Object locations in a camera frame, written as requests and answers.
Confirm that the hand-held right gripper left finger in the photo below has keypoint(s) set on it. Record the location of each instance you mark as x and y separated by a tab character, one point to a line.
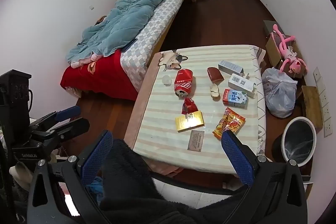
97	157

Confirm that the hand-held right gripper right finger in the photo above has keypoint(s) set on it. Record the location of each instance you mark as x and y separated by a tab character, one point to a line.
236	158

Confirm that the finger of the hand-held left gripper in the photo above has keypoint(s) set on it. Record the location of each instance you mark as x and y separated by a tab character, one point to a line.
73	126
67	112

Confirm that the orange snack packet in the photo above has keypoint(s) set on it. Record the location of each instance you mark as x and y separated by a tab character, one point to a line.
229	121

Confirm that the white trash bin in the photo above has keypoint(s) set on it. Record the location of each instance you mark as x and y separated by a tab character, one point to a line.
286	134

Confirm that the gold cigarette box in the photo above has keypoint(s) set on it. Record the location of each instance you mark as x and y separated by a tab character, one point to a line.
189	121

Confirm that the blue and orange milk carton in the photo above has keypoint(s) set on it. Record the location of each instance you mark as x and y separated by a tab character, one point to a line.
235	98

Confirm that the torn red wrapper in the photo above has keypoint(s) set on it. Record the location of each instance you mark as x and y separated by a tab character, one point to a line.
189	107

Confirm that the red soda can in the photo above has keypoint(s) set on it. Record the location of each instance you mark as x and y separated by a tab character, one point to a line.
183	82

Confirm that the black fuzzy clothing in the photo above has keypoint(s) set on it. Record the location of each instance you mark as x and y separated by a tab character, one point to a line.
128	187

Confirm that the grey card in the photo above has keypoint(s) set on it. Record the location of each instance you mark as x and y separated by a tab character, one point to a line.
196	140

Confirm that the red blanket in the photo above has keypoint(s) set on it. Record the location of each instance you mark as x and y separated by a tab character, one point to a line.
102	74

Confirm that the white bread piece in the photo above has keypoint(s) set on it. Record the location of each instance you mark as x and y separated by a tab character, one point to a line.
214	91

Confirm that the white cardboard box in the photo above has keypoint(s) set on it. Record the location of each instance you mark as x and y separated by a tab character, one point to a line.
240	83

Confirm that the translucent plastic bag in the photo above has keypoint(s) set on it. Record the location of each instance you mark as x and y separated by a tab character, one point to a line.
279	94

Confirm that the dark red pouch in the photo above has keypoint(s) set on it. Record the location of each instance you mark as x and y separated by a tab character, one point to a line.
215	74

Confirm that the grey and white box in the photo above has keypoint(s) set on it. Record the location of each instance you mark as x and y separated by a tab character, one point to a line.
230	67

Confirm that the brown cardboard box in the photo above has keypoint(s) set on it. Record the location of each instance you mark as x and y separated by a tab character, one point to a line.
312	106
273	50

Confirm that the clear plastic cup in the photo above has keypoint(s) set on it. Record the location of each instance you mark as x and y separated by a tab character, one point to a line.
167	80

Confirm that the pink plush toy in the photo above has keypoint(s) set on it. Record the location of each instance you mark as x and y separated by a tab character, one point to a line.
291	58

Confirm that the light blue quilt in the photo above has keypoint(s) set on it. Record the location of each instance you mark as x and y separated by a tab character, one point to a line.
128	11

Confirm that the grey checkered bed sheet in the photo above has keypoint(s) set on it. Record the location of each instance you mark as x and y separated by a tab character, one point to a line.
155	29

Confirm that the white wall socket strip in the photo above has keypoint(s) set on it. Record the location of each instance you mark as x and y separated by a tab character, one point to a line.
324	100

